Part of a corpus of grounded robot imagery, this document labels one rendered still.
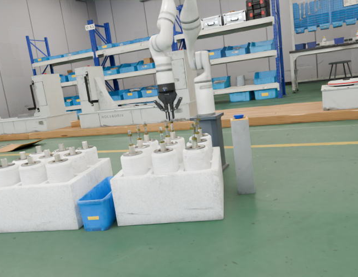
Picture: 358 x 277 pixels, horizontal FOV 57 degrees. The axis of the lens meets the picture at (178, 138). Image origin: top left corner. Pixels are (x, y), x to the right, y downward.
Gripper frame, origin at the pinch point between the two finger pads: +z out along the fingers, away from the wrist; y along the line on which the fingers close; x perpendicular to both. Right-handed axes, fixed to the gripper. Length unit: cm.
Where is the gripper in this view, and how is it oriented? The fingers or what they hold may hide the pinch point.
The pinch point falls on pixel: (170, 116)
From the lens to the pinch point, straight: 142.8
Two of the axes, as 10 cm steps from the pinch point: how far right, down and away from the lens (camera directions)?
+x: 2.2, -2.0, 9.6
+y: 9.7, -0.8, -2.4
